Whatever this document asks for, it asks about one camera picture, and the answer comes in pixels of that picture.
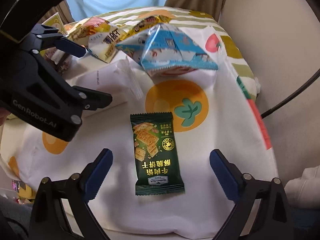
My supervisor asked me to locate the white yellow snack packet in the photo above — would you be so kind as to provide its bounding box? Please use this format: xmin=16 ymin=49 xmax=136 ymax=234
xmin=67 ymin=17 xmax=127 ymax=63

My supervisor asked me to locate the black cable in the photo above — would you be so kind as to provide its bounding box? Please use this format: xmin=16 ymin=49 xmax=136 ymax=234
xmin=261 ymin=71 xmax=320 ymax=118

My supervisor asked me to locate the dark grey clothing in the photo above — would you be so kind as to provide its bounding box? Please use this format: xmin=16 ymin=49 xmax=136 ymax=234
xmin=0 ymin=195 xmax=33 ymax=240

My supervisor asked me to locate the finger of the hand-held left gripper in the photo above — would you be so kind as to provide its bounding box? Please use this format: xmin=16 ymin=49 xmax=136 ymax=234
xmin=72 ymin=86 xmax=112 ymax=111
xmin=19 ymin=24 xmax=87 ymax=57

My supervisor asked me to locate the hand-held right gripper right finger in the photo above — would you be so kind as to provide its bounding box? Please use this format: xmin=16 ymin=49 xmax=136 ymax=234
xmin=209 ymin=149 xmax=293 ymax=240

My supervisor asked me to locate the thick black curved band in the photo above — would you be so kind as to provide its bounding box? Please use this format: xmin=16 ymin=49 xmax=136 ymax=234
xmin=0 ymin=0 xmax=100 ymax=43

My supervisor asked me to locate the dark brown snack packet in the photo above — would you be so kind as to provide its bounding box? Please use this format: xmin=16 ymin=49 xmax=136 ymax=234
xmin=41 ymin=46 xmax=73 ymax=75

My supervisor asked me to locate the gold snack packet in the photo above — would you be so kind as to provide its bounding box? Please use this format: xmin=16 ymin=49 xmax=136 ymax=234
xmin=126 ymin=14 xmax=177 ymax=39

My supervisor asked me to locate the blue white snack packet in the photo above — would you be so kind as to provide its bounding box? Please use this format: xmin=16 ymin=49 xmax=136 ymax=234
xmin=115 ymin=23 xmax=218 ymax=77

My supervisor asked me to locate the white cloth bundle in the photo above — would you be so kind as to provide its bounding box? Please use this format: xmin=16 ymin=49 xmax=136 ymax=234
xmin=290 ymin=165 xmax=320 ymax=209

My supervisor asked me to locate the green striped floral blanket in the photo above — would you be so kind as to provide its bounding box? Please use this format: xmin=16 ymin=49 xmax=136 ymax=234
xmin=62 ymin=6 xmax=258 ymax=90

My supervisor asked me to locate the dark green cracker packet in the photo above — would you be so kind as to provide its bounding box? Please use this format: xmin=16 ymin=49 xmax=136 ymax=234
xmin=130 ymin=112 xmax=185 ymax=196

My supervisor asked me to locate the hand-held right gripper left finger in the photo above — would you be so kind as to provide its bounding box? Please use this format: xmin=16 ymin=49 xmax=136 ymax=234
xmin=29 ymin=149 xmax=113 ymax=240

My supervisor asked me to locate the white fruit print cloth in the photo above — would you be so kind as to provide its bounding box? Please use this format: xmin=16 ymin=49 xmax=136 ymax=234
xmin=0 ymin=22 xmax=280 ymax=240

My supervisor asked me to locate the clear plastic packet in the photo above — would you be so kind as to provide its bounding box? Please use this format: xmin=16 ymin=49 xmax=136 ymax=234
xmin=75 ymin=60 xmax=144 ymax=110

